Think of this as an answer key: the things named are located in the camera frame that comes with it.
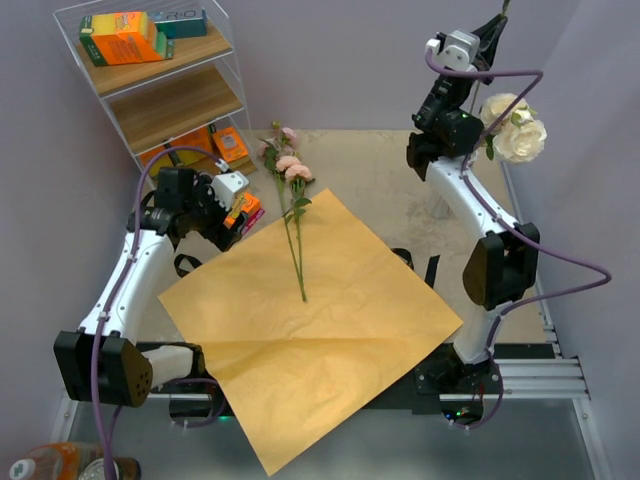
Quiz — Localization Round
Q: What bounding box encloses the orange wrapping paper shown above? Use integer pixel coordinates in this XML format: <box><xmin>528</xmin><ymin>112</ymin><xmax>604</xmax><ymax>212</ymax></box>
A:
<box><xmin>160</xmin><ymin>190</ymin><xmax>461</xmax><ymax>475</ymax></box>

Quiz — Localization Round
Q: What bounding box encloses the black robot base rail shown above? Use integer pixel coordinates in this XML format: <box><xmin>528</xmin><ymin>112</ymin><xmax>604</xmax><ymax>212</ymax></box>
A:
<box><xmin>149</xmin><ymin>341</ymin><xmax>531</xmax><ymax>421</ymax></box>

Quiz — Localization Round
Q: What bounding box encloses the black printed ribbon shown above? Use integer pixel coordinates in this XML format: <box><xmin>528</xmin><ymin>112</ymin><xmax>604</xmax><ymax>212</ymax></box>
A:
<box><xmin>172</xmin><ymin>246</ymin><xmax>442</xmax><ymax>290</ymax></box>

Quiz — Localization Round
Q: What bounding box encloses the white wire wooden shelf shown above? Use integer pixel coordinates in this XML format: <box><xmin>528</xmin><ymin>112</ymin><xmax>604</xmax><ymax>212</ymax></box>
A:
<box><xmin>54</xmin><ymin>1</ymin><xmax>251</xmax><ymax>165</ymax></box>

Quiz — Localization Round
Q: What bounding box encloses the pink flower bunch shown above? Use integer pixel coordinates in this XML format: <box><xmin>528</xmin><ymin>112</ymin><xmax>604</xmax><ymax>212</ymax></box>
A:
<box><xmin>258</xmin><ymin>121</ymin><xmax>315</xmax><ymax>302</ymax></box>

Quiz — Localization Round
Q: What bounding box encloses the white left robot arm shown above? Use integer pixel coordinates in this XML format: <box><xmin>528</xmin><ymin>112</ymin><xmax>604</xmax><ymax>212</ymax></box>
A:
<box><xmin>53</xmin><ymin>167</ymin><xmax>249</xmax><ymax>407</ymax></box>

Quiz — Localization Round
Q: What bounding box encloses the white rose stem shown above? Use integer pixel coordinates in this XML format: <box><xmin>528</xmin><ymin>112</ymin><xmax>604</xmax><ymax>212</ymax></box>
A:
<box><xmin>480</xmin><ymin>93</ymin><xmax>547</xmax><ymax>164</ymax></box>

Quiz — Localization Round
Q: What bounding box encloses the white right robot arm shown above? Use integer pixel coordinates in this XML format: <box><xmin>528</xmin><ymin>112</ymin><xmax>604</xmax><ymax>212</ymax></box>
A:
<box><xmin>406</xmin><ymin>14</ymin><xmax>539</xmax><ymax>393</ymax></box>

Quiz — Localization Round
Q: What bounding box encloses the green box on shelf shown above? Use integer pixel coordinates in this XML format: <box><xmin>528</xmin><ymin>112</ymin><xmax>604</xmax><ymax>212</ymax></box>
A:
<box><xmin>155</xmin><ymin>31</ymin><xmax>174</xmax><ymax>60</ymax></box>

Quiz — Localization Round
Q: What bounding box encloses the orange juice bottle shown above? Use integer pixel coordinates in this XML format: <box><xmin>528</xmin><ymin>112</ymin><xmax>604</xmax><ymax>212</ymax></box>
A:
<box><xmin>8</xmin><ymin>442</ymin><xmax>104</xmax><ymax>480</ymax></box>

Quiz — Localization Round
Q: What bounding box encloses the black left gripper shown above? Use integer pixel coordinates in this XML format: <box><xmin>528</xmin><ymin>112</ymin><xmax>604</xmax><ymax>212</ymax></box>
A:
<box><xmin>183</xmin><ymin>176</ymin><xmax>249</xmax><ymax>251</ymax></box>

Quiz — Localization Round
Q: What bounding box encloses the metal tin can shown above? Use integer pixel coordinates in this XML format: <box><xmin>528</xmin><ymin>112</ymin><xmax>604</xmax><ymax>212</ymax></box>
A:
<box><xmin>79</xmin><ymin>455</ymin><xmax>143</xmax><ymax>480</ymax></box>

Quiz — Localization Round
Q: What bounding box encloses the white ceramic vase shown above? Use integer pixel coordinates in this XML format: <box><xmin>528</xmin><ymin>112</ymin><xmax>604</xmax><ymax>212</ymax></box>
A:
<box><xmin>426</xmin><ymin>191</ymin><xmax>450</xmax><ymax>220</ymax></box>

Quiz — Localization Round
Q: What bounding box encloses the orange green box bottom middle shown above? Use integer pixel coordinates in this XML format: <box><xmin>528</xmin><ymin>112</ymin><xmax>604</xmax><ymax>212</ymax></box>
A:
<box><xmin>168</xmin><ymin>126</ymin><xmax>213</xmax><ymax>166</ymax></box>

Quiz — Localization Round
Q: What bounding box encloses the teal box on shelf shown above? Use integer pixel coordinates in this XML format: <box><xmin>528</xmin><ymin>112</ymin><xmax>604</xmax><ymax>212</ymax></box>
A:
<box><xmin>148</xmin><ymin>7</ymin><xmax>208</xmax><ymax>39</ymax></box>

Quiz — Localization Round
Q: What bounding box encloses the orange box bottom shelf right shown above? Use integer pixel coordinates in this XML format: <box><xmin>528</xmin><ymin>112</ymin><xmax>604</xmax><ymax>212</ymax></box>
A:
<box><xmin>211</xmin><ymin>126</ymin><xmax>249</xmax><ymax>166</ymax></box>

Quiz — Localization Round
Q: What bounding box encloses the orange pink sponge box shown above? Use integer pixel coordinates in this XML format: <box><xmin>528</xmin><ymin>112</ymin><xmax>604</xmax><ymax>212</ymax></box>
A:
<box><xmin>224</xmin><ymin>192</ymin><xmax>264</xmax><ymax>235</ymax></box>

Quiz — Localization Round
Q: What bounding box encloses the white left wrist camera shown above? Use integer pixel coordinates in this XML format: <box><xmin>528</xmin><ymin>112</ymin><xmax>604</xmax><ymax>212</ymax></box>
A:
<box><xmin>211</xmin><ymin>172</ymin><xmax>249</xmax><ymax>210</ymax></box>

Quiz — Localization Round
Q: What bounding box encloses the orange sponge box on shelf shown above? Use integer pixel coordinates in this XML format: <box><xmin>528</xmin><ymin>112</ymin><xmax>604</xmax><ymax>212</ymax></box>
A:
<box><xmin>79</xmin><ymin>11</ymin><xmax>164</xmax><ymax>67</ymax></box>

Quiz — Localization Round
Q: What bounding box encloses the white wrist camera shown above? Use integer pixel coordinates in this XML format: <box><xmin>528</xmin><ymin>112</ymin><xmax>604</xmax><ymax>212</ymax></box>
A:
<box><xmin>211</xmin><ymin>172</ymin><xmax>249</xmax><ymax>210</ymax></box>
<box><xmin>425</xmin><ymin>30</ymin><xmax>480</xmax><ymax>72</ymax></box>

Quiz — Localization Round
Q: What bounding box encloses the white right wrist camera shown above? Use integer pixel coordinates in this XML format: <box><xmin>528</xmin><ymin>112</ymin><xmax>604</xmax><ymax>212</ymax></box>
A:
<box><xmin>425</xmin><ymin>30</ymin><xmax>480</xmax><ymax>72</ymax></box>

